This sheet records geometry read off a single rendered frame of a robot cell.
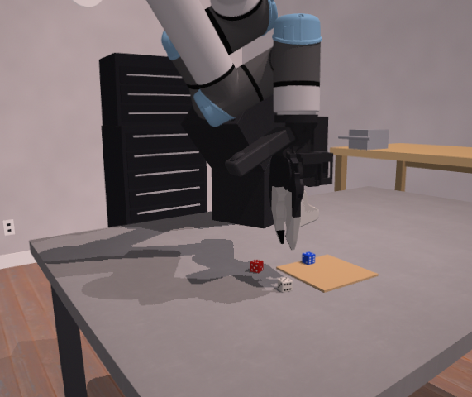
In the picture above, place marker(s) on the white die with black pips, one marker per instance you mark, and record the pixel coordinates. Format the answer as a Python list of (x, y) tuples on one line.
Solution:
[(285, 284)]

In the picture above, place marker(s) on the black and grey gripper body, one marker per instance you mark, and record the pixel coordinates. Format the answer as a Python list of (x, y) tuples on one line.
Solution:
[(310, 146)]

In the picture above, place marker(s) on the red die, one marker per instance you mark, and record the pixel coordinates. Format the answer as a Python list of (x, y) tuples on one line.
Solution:
[(256, 266)]

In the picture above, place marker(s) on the orange mat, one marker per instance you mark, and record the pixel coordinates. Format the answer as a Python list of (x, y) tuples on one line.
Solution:
[(327, 273)]

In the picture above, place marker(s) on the blue die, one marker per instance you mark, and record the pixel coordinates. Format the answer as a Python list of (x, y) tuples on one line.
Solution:
[(308, 258)]

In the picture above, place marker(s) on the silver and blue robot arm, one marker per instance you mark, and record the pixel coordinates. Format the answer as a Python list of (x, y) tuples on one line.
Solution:
[(223, 91)]

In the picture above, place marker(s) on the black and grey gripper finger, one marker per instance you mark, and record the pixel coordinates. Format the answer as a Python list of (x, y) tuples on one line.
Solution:
[(298, 209), (276, 198)]

